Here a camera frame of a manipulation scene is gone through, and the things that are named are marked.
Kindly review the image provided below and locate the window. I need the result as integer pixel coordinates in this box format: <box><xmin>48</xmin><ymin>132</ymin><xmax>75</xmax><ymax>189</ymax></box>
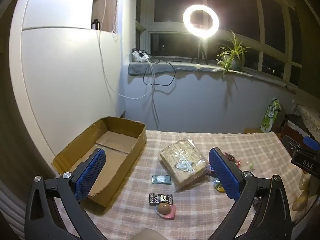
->
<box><xmin>136</xmin><ymin>0</ymin><xmax>303</xmax><ymax>85</ymax></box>

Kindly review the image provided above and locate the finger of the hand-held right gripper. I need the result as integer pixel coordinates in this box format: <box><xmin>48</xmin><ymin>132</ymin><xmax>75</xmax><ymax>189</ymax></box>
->
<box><xmin>303</xmin><ymin>136</ymin><xmax>320</xmax><ymax>152</ymax></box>
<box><xmin>282</xmin><ymin>134</ymin><xmax>305</xmax><ymax>155</ymax></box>

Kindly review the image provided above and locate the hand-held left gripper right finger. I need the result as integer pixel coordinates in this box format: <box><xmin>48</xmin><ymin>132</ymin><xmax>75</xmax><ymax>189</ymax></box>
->
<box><xmin>205</xmin><ymin>147</ymin><xmax>293</xmax><ymax>240</ymax></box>

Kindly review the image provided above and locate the black cable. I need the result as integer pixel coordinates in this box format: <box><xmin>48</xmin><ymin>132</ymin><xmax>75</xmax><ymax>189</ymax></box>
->
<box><xmin>143</xmin><ymin>55</ymin><xmax>177</xmax><ymax>87</ymax></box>

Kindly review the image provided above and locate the small teal candy packet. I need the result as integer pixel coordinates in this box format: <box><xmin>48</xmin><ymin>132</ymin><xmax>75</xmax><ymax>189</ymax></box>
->
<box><xmin>152</xmin><ymin>174</ymin><xmax>171</xmax><ymax>185</ymax></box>

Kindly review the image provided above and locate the small black candy packet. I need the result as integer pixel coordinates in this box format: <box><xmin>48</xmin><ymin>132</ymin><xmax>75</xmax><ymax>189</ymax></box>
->
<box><xmin>148</xmin><ymin>193</ymin><xmax>173</xmax><ymax>206</ymax></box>

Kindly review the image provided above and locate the person's right hand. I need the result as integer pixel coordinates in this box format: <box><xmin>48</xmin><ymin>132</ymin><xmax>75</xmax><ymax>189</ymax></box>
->
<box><xmin>292</xmin><ymin>172</ymin><xmax>312</xmax><ymax>212</ymax></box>

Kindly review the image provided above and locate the large clear-wrapped biscuit packet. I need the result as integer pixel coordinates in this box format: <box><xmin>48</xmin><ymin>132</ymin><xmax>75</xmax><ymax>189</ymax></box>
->
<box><xmin>159</xmin><ymin>138</ymin><xmax>208</xmax><ymax>190</ymax></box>

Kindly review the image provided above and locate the white cable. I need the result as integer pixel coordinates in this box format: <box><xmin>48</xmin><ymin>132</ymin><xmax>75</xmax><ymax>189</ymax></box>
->
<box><xmin>99</xmin><ymin>0</ymin><xmax>153</xmax><ymax>99</ymax></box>

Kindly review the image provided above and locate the potted spider plant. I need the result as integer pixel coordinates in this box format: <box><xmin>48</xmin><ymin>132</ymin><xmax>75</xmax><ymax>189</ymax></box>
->
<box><xmin>215</xmin><ymin>30</ymin><xmax>252</xmax><ymax>74</ymax></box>

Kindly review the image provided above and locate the cardboard box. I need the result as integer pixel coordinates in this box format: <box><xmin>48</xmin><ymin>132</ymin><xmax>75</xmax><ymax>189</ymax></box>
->
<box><xmin>51</xmin><ymin>116</ymin><xmax>147</xmax><ymax>208</ymax></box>

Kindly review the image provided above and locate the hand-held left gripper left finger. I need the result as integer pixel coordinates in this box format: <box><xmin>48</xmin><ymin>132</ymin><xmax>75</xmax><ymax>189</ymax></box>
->
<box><xmin>24</xmin><ymin>147</ymin><xmax>115</xmax><ymax>240</ymax></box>

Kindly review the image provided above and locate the ring light on tripod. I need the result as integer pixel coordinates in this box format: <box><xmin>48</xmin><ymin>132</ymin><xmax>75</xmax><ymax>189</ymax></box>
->
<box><xmin>182</xmin><ymin>4</ymin><xmax>220</xmax><ymax>66</ymax></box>

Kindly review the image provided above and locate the white lace cloth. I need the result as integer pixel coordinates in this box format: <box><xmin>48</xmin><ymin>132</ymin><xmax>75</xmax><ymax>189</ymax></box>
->
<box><xmin>296</xmin><ymin>105</ymin><xmax>320</xmax><ymax>142</ymax></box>

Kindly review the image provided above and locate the dark red furniture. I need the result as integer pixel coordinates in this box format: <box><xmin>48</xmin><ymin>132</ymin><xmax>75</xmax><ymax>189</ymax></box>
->
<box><xmin>280</xmin><ymin>114</ymin><xmax>315</xmax><ymax>153</ymax></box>

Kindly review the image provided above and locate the red snack packet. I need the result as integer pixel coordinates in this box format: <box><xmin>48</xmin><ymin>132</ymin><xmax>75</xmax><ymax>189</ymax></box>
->
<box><xmin>224</xmin><ymin>152</ymin><xmax>243</xmax><ymax>167</ymax></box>

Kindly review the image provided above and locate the white power strip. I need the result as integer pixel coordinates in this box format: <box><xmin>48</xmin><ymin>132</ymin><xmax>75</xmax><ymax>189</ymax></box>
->
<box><xmin>132</xmin><ymin>50</ymin><xmax>150</xmax><ymax>63</ymax></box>

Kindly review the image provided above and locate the white cabinet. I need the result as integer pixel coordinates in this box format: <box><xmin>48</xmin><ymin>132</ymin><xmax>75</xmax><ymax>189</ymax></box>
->
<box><xmin>9</xmin><ymin>0</ymin><xmax>125</xmax><ymax>175</ymax></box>

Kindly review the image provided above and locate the yellow candy packet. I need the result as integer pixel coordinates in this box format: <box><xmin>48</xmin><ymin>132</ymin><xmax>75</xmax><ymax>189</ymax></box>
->
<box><xmin>213</xmin><ymin>179</ymin><xmax>227</xmax><ymax>193</ymax></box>

